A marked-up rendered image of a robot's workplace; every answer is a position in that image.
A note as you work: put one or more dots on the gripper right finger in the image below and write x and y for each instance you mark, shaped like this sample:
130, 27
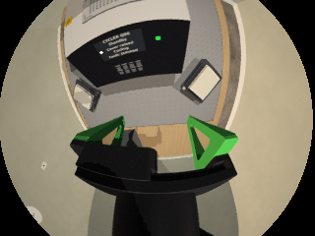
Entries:
221, 141

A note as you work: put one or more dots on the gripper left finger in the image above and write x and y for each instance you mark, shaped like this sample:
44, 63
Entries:
97, 133

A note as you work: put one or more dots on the cream well plate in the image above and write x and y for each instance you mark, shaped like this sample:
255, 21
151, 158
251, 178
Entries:
83, 96

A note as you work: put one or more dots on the white well pcr plate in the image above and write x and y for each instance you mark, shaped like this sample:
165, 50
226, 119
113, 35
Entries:
204, 82

